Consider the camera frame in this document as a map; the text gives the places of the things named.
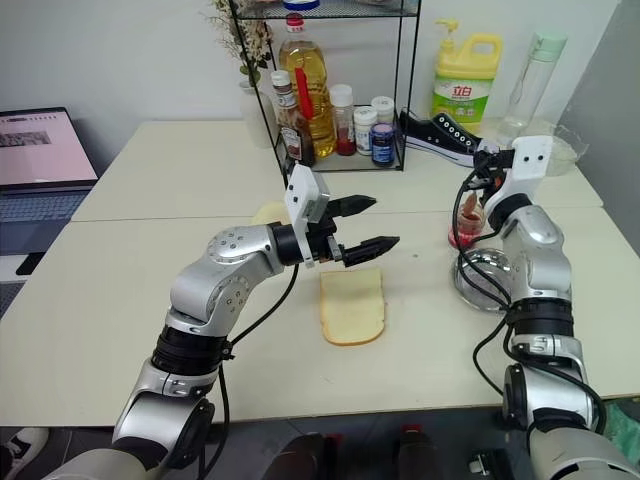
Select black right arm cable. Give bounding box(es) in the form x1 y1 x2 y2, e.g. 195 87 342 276
453 169 609 451

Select pale bread piece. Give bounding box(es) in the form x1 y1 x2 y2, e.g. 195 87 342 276
250 200 292 229

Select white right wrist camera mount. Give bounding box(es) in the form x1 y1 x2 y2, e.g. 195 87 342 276
483 135 554 211

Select clear bottle red contents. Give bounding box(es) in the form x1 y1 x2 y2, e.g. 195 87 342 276
328 83 357 157

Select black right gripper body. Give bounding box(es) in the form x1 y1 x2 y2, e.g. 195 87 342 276
471 147 516 194

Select open grey laptop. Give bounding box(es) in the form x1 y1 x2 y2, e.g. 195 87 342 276
0 105 101 239

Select black white sneaker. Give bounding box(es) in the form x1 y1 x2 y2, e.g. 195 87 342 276
398 107 501 169

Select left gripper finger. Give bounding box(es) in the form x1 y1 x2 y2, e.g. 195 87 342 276
342 234 401 267
335 195 377 219

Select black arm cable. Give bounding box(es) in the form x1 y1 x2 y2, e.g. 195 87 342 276
453 169 609 451
197 263 301 480

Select clear plastic container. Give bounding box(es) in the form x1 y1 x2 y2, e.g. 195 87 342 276
542 122 590 177

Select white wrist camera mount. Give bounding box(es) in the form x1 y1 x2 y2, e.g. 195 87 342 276
483 135 554 211
283 163 332 265

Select white capped small jar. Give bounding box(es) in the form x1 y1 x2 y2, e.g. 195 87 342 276
369 94 396 126

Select dried flower bunch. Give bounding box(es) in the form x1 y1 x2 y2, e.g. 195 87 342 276
207 0 276 84

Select white vase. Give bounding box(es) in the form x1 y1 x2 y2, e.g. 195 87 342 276
237 74 279 150

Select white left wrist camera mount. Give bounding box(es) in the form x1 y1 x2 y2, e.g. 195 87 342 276
283 163 332 265

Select dark rounded shape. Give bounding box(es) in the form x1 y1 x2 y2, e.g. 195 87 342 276
384 424 451 480

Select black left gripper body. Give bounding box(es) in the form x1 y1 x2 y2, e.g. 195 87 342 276
307 197 351 269

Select green cloth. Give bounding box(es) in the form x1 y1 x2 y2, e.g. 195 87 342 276
607 399 640 451

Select dark blue jar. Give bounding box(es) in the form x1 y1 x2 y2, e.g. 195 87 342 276
369 123 396 167

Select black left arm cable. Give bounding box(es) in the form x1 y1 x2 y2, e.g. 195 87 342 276
197 263 301 480

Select cooking oil bottle red handle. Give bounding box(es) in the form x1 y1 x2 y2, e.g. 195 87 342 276
277 13 337 160

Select brown sauce bottle white cap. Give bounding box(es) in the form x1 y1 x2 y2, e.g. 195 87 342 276
269 69 317 169

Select white labelled jar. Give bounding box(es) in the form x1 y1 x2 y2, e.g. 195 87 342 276
352 104 379 156

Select white bread slice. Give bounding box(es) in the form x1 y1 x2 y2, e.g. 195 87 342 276
318 267 389 347

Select glass jam jar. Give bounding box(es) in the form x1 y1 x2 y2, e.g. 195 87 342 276
446 192 490 250

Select black wire shelf rack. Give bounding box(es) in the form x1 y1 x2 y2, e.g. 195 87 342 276
228 0 422 175

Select clear bottle green lid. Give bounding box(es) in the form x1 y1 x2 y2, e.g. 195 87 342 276
497 30 569 141

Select white black shoe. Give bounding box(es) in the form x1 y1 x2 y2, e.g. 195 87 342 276
0 427 51 480

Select shiny metal bowl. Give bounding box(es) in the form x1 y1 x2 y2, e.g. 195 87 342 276
452 247 519 314

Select yellow detergent bottle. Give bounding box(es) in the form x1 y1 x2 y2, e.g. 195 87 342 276
430 18 504 137

